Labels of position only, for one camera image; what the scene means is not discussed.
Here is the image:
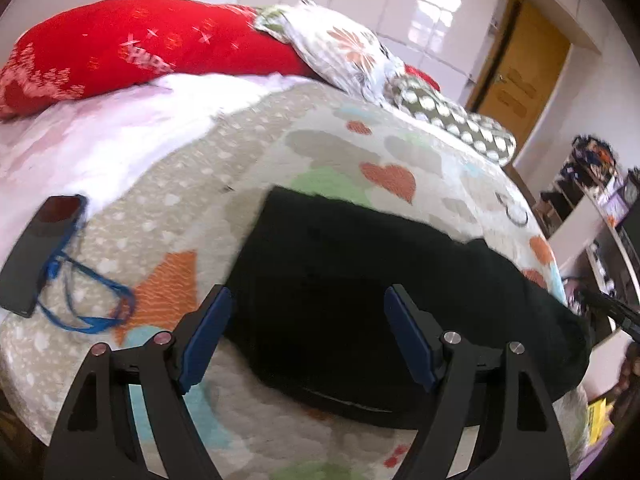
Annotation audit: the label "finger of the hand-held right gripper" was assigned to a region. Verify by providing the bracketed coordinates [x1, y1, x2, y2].
[575, 286, 640, 345]

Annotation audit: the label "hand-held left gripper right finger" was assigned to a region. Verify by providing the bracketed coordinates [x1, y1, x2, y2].
[382, 284, 572, 480]

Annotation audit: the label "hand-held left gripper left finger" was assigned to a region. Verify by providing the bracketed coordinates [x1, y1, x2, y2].
[44, 284, 236, 480]

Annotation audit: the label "black pants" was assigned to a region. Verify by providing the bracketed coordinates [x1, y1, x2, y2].
[222, 186, 593, 431]

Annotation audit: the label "white shelf unit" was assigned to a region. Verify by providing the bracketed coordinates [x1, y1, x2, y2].
[537, 135, 640, 331]

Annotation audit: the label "heart-printed blanket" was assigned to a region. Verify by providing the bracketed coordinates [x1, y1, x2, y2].
[0, 80, 591, 480]

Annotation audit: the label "black smartphone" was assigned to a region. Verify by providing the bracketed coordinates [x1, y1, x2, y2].
[0, 195, 83, 318]

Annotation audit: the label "olive polka dot pillow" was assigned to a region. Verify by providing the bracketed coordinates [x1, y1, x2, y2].
[385, 74, 517, 166]

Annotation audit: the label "pale pink bed sheet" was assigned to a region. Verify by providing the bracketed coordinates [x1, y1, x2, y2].
[0, 72, 301, 261]

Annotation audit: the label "wooden door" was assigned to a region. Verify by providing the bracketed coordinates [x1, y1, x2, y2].
[467, 0, 571, 153]

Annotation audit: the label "floral white pillow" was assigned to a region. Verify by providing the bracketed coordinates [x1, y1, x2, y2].
[254, 0, 406, 108]

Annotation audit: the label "red patterned pillow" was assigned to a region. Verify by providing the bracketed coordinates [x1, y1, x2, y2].
[0, 0, 441, 121]

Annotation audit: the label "blue cord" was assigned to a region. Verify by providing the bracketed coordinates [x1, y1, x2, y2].
[37, 195, 136, 335]

